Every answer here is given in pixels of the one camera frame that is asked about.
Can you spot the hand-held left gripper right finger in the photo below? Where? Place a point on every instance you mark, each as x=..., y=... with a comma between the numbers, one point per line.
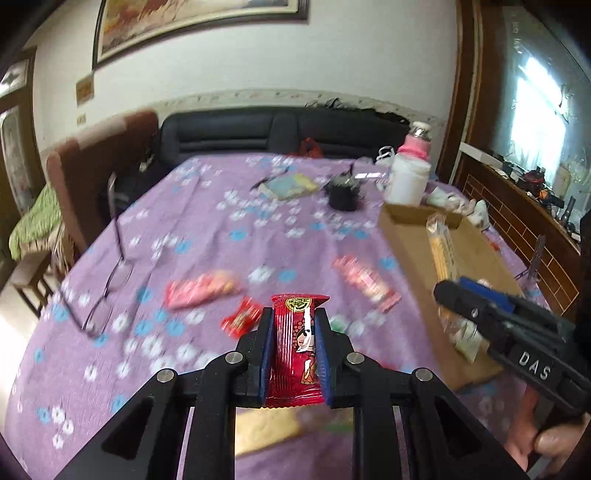
x=325, y=374

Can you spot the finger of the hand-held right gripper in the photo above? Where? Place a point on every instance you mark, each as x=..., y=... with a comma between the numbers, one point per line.
x=461, y=302
x=498, y=297

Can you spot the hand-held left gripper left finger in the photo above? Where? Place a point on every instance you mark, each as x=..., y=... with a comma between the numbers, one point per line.
x=265, y=378

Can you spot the red figure-print snack packet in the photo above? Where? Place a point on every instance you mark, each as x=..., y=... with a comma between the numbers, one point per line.
x=295, y=350

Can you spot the shallow cardboard box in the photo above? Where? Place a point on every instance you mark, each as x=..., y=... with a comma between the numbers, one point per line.
x=485, y=258

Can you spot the pink cartoon snack packet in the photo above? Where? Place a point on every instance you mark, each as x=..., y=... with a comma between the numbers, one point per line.
x=364, y=281

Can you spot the person's right hand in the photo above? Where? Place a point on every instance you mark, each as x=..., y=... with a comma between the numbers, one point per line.
x=519, y=438

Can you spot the pale clear-wrapped biscuit packet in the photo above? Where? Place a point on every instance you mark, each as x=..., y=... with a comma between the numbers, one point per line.
x=461, y=339

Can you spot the metal phone stand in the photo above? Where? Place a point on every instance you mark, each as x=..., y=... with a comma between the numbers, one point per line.
x=538, y=254

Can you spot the small red candy packet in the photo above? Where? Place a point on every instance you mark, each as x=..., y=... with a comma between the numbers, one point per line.
x=240, y=316

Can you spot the brick-patterned wooden cabinet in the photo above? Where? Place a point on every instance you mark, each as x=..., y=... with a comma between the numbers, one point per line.
x=508, y=207

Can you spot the white crumpled cloth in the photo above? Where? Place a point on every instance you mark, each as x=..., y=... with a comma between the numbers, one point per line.
x=443, y=201

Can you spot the orange pink snack packet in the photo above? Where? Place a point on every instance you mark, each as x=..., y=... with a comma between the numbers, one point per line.
x=198, y=290

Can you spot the red black tool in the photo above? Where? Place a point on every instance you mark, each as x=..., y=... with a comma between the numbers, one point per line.
x=535, y=177

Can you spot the white plastic jar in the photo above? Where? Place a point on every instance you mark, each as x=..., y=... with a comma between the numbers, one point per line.
x=406, y=180

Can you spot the white flat box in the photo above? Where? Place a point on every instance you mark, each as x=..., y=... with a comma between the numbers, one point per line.
x=475, y=152

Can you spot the clear plastic cups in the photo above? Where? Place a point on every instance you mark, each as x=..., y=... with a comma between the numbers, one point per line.
x=369, y=174

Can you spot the pink sleeved thermos bottle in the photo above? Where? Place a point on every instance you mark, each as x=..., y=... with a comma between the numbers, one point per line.
x=415, y=147

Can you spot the thin-framed eyeglasses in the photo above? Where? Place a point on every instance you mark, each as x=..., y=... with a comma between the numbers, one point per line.
x=99, y=318

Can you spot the pale green notebook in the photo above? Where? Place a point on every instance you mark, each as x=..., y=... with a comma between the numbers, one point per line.
x=291, y=184

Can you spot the black pen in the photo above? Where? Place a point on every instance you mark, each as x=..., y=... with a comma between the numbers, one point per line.
x=261, y=183

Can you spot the frosted glass partition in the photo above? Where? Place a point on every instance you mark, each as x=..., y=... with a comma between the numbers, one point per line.
x=531, y=92

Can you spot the red plastic bag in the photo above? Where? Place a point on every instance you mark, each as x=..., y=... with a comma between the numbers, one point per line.
x=310, y=148

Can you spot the dark jacket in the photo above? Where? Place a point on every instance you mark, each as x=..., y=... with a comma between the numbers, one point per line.
x=360, y=108

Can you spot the black leather sofa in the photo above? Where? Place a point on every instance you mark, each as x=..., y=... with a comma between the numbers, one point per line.
x=221, y=131

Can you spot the green patterned cloth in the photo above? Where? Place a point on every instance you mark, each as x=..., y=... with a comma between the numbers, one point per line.
x=34, y=221

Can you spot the brown upholstered chair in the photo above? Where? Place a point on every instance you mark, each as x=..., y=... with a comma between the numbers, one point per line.
x=92, y=157

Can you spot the framed horse painting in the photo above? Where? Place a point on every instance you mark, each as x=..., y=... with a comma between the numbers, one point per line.
x=184, y=23

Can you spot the small gold wall plaque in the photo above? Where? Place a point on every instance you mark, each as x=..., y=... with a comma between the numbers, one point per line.
x=85, y=90

